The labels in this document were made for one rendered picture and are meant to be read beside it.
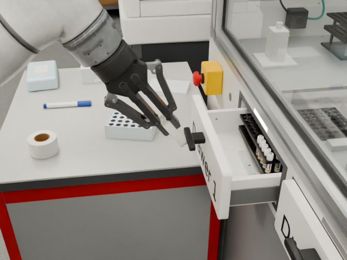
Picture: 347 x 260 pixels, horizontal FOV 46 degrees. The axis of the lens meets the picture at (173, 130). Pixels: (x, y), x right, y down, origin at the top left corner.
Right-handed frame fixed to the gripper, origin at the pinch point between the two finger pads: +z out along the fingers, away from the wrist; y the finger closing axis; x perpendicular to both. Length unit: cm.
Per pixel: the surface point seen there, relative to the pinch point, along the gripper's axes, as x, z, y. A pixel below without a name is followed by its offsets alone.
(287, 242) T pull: -28.8, 8.3, 9.0
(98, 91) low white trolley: 52, 4, -23
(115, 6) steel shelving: 368, 59, -51
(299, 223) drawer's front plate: -24.9, 10.9, 11.4
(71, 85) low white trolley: 58, -1, -30
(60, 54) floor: 279, 42, -101
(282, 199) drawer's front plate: -18.3, 11.9, 10.7
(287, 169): -14.7, 10.2, 14.0
